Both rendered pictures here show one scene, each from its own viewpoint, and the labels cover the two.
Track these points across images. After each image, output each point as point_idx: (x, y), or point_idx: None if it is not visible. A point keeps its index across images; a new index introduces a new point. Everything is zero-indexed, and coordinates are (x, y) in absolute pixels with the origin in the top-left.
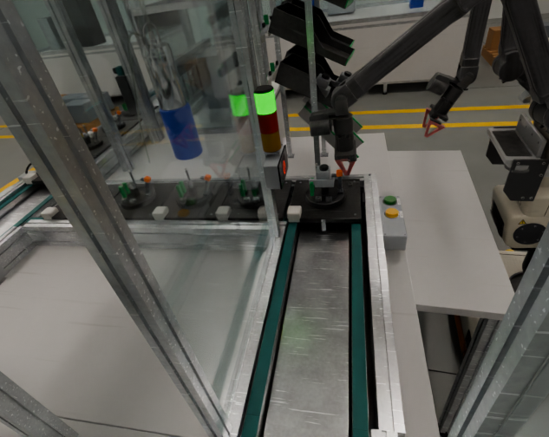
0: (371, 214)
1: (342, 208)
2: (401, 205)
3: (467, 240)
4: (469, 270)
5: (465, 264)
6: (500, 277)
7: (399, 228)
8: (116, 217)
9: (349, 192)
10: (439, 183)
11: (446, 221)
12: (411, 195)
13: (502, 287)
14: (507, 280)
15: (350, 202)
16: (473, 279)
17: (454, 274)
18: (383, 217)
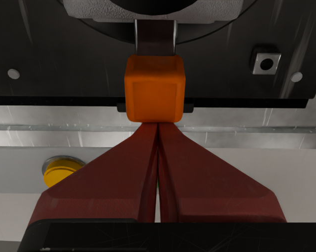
0: (52, 122)
1: (48, 15)
2: (230, 148)
3: None
4: (19, 211)
5: (33, 209)
6: (20, 236)
7: (0, 182)
8: None
9: (201, 54)
10: (301, 216)
11: (158, 206)
12: (269, 169)
13: None
14: (16, 239)
15: (108, 57)
16: None
17: (1, 194)
18: (45, 153)
